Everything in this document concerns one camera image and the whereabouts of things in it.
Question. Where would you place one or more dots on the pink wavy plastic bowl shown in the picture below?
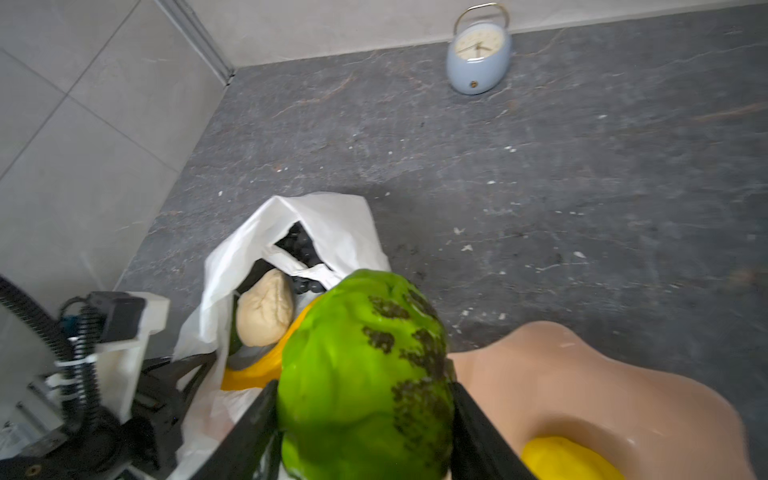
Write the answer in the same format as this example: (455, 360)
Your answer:
(542, 380)

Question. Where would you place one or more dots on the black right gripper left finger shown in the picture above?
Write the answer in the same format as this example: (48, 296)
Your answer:
(252, 448)

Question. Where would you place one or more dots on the yellow fake fruit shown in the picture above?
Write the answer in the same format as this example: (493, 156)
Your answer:
(558, 458)

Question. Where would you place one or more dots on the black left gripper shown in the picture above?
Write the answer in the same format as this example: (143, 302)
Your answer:
(147, 443)

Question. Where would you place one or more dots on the light blue alarm clock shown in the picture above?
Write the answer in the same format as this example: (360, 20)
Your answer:
(479, 56)

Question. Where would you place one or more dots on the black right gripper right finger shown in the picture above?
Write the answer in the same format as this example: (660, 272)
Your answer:
(479, 451)

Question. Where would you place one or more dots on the aluminium frame rail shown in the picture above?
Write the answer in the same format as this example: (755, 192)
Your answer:
(187, 22)

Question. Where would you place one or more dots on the dark purple fake grapes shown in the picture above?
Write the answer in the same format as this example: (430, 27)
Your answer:
(298, 244)

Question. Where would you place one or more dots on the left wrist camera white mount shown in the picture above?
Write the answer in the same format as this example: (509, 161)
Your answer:
(125, 323)

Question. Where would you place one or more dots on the beige fake fruit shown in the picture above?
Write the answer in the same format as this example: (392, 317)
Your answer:
(265, 311)

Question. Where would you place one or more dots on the green fake fruit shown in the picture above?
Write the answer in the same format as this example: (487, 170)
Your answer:
(364, 391)

